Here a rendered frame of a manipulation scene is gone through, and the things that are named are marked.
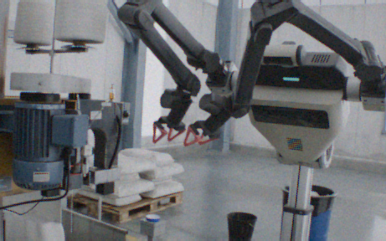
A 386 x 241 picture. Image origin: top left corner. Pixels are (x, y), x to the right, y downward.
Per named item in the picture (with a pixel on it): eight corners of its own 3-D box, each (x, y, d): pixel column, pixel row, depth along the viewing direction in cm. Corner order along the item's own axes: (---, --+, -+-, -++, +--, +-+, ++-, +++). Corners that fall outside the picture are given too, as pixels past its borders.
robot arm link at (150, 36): (146, 5, 117) (123, 1, 124) (134, 20, 116) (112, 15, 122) (207, 85, 149) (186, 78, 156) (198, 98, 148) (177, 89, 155)
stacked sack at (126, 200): (142, 202, 454) (143, 191, 453) (115, 208, 418) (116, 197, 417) (101, 190, 491) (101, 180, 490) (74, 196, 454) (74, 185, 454)
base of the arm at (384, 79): (365, 67, 133) (360, 96, 129) (362, 52, 127) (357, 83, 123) (391, 68, 128) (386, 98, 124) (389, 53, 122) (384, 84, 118)
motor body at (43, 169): (73, 187, 120) (75, 105, 118) (31, 195, 107) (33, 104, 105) (43, 178, 128) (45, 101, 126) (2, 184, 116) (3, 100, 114)
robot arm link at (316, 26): (286, 1, 94) (280, -25, 99) (249, 33, 103) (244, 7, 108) (387, 71, 116) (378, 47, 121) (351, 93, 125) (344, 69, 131)
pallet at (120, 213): (181, 202, 515) (182, 192, 514) (119, 224, 413) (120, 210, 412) (132, 190, 559) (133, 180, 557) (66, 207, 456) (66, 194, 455)
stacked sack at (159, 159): (176, 165, 510) (177, 153, 509) (154, 168, 474) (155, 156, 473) (136, 156, 547) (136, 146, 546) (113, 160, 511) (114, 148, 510)
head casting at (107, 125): (119, 167, 166) (122, 94, 164) (73, 174, 145) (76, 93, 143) (72, 156, 182) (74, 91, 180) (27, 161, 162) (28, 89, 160)
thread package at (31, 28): (60, 47, 143) (64, 2, 142) (27, 43, 131) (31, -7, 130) (37, 48, 152) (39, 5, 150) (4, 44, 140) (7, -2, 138)
